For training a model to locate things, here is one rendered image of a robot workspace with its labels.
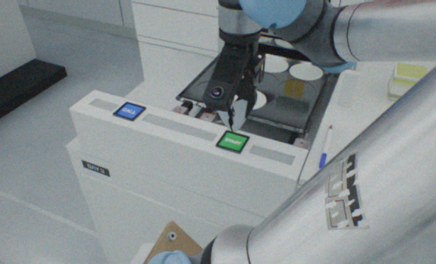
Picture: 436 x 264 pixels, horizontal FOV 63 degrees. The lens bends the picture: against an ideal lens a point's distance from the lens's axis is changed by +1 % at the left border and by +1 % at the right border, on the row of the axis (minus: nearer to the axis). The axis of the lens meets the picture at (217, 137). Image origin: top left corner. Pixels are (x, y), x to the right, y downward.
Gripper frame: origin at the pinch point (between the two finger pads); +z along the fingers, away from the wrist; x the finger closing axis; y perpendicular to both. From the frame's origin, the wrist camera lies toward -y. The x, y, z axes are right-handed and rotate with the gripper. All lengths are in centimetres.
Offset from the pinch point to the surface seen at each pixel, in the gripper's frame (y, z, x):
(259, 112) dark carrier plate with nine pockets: 21.2, 10.3, 0.8
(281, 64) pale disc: 49, 10, 3
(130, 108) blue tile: 1.2, 3.9, 26.2
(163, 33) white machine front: 58, 13, 53
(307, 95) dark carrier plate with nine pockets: 34.6, 10.4, -8.6
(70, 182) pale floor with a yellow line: 36, 101, 109
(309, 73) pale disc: 46.8, 10.3, -6.0
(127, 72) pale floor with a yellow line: 150, 101, 153
